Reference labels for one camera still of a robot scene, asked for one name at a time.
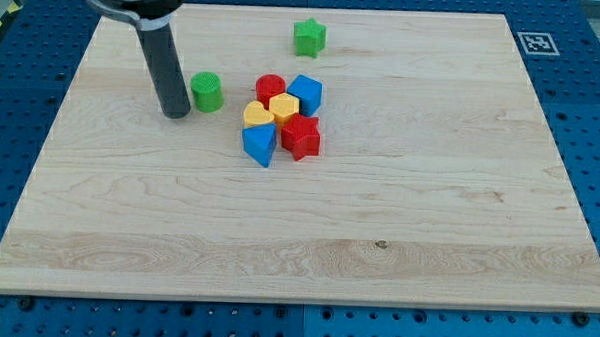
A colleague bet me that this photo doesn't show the green cylinder block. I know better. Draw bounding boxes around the green cylinder block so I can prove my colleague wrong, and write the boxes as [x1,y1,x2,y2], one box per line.
[190,71,223,113]

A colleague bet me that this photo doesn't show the robot arm flange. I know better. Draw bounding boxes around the robot arm flange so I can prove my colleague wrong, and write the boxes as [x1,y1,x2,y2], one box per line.
[85,0,186,31]

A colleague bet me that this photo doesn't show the red star block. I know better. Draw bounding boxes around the red star block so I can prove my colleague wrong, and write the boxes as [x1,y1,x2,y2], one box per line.
[280,113,321,160]

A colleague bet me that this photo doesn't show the wooden board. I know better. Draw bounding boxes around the wooden board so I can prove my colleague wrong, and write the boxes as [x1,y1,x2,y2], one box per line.
[0,4,600,312]

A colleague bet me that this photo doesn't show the blue triangle block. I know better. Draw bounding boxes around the blue triangle block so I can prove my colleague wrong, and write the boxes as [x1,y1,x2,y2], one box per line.
[242,123,277,167]

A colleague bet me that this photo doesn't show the yellow hexagon block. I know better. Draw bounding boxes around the yellow hexagon block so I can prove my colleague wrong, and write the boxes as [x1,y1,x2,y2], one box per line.
[269,93,299,128]

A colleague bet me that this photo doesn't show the yellow heart block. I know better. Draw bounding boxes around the yellow heart block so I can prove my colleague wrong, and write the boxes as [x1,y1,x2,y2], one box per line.
[243,101,275,128]

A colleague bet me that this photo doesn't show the blue cube block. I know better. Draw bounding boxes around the blue cube block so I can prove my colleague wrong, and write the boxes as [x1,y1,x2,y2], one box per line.
[287,74,323,117]

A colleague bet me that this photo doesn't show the red cylinder block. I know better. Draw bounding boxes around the red cylinder block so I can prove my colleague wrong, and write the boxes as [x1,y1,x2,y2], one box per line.
[255,73,286,109]

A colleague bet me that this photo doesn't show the green star block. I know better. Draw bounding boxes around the green star block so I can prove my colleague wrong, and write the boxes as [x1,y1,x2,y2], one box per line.
[293,18,327,58]

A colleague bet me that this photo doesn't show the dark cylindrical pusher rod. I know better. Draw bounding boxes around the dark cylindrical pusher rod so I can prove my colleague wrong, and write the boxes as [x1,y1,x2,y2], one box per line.
[137,18,191,119]

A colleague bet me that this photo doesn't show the white fiducial marker tag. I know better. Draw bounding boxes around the white fiducial marker tag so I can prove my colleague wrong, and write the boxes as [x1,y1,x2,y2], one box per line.
[517,31,559,56]

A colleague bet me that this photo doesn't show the black bolt right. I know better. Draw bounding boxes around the black bolt right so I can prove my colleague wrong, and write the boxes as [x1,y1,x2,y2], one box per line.
[571,311,591,327]

